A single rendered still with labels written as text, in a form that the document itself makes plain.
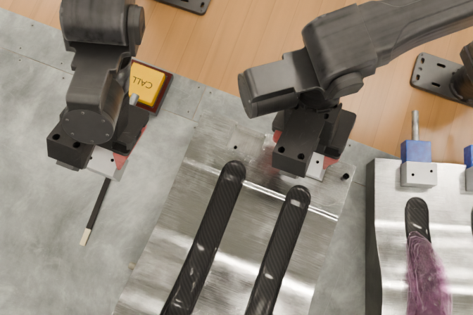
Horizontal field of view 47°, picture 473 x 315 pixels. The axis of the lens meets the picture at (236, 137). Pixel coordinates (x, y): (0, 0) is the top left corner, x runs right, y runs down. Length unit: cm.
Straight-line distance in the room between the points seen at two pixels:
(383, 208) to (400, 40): 39
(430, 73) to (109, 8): 65
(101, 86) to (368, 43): 28
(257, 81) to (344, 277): 44
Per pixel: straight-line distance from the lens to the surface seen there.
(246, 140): 89
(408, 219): 93
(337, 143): 72
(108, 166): 79
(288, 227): 85
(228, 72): 100
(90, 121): 60
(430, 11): 61
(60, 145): 64
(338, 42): 59
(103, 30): 60
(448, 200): 95
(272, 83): 62
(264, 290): 84
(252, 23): 104
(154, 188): 94
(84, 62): 62
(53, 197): 97
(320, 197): 86
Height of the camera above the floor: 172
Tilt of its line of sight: 75 degrees down
